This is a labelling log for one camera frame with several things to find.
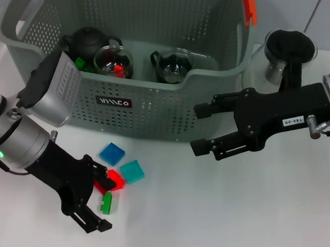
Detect blue square toy tile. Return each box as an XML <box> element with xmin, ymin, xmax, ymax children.
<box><xmin>97</xmin><ymin>141</ymin><xmax>126</xmax><ymax>168</ymax></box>

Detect dark red toy brick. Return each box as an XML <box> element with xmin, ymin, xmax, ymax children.
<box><xmin>93</xmin><ymin>179</ymin><xmax>107</xmax><ymax>195</ymax></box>

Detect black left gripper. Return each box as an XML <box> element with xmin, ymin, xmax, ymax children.
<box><xmin>19</xmin><ymin>140</ymin><xmax>121</xmax><ymax>236</ymax></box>

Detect glass carafe black handle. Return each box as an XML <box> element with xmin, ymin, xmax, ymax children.
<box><xmin>241</xmin><ymin>26</ymin><xmax>319</xmax><ymax>96</ymax></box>

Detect thin grey wall cable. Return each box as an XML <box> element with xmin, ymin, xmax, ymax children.
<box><xmin>303</xmin><ymin>0</ymin><xmax>321</xmax><ymax>35</ymax></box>

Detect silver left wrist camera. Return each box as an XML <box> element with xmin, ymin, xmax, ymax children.
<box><xmin>14</xmin><ymin>47</ymin><xmax>84</xmax><ymax>129</ymax></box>

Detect glass teacup black base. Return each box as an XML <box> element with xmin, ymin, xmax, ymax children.
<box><xmin>92</xmin><ymin>43</ymin><xmax>136</xmax><ymax>80</ymax></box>
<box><xmin>148</xmin><ymin>46</ymin><xmax>196</xmax><ymax>86</ymax></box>

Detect dark clay teapot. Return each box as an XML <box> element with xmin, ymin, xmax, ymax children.
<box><xmin>60</xmin><ymin>25</ymin><xmax>124</xmax><ymax>66</ymax></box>

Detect right gripper cable metal plugs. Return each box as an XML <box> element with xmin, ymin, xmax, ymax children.
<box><xmin>305</xmin><ymin>113</ymin><xmax>330</xmax><ymax>140</ymax></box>

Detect bright red slope brick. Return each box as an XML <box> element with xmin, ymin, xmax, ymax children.
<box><xmin>105</xmin><ymin>169</ymin><xmax>128</xmax><ymax>192</ymax></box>

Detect green toy brick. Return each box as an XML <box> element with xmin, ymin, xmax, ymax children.
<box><xmin>100</xmin><ymin>191</ymin><xmax>114</xmax><ymax>215</ymax></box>
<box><xmin>74</xmin><ymin>56</ymin><xmax>92</xmax><ymax>73</ymax></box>

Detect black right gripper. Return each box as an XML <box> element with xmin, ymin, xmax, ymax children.
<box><xmin>189</xmin><ymin>72</ymin><xmax>330</xmax><ymax>170</ymax></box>

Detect grey perforated storage bin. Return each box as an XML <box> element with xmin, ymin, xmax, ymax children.
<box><xmin>0</xmin><ymin>0</ymin><xmax>260</xmax><ymax>149</ymax></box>

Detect teal square toy tile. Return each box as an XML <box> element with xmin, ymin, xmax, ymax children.
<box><xmin>119</xmin><ymin>159</ymin><xmax>146</xmax><ymax>185</ymax></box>

